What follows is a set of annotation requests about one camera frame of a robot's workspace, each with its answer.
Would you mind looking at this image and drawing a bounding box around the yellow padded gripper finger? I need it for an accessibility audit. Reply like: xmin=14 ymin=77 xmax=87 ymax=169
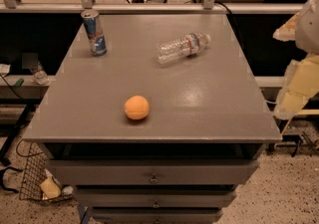
xmin=273 ymin=13 xmax=299 ymax=41
xmin=273 ymin=54 xmax=319 ymax=120

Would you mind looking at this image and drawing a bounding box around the orange fruit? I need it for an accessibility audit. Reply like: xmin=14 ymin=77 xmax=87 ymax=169
xmin=125 ymin=96 xmax=150 ymax=120

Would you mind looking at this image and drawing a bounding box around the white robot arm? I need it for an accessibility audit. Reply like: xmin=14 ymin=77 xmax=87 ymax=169
xmin=273 ymin=0 xmax=319 ymax=119

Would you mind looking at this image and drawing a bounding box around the blue silver redbull can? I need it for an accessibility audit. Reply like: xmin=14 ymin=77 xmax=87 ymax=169
xmin=81 ymin=9 xmax=107 ymax=56

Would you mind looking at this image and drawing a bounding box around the clear plastic water bottle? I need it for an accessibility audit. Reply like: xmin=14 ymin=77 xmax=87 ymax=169
xmin=158 ymin=33 xmax=211 ymax=65

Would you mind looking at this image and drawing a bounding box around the grey drawer cabinet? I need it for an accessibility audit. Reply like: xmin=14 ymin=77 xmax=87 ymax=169
xmin=24 ymin=14 xmax=280 ymax=224

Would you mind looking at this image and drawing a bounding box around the small clear bottle on shelf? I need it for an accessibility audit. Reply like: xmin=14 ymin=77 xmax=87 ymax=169
xmin=31 ymin=63 xmax=49 ymax=85

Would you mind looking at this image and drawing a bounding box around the yellow sponge in basket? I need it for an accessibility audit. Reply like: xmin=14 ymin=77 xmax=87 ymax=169
xmin=40 ymin=177 xmax=61 ymax=199

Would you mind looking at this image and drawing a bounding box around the metal guard rail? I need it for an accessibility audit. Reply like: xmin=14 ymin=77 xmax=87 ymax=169
xmin=1 ymin=0 xmax=306 ymax=14

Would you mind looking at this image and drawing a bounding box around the black wire basket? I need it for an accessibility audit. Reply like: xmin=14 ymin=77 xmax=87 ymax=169
xmin=19 ymin=143 xmax=73 ymax=205

